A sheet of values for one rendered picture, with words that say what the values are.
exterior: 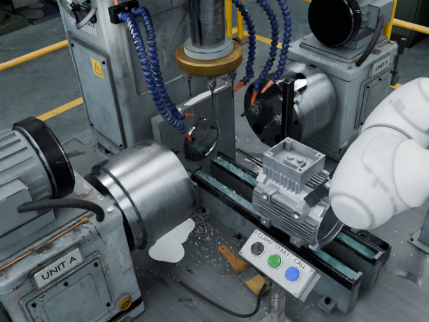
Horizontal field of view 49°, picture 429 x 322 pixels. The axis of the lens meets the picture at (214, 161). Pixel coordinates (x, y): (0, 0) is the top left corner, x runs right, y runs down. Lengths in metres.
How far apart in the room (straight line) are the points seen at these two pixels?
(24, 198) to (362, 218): 0.60
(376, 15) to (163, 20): 0.68
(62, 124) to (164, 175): 2.52
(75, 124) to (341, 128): 2.35
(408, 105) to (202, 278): 0.78
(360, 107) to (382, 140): 0.93
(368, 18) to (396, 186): 1.00
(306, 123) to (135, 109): 0.52
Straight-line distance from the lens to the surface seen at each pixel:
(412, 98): 0.83
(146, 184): 1.15
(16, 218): 0.97
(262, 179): 1.22
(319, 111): 1.52
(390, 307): 1.36
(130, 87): 1.40
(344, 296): 1.27
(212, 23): 1.21
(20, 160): 0.97
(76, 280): 1.09
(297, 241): 1.22
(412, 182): 0.73
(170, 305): 1.32
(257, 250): 1.07
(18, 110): 3.98
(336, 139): 1.71
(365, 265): 1.32
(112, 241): 1.10
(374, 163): 0.73
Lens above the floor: 1.87
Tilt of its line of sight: 38 degrees down
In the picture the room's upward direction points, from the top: 3 degrees counter-clockwise
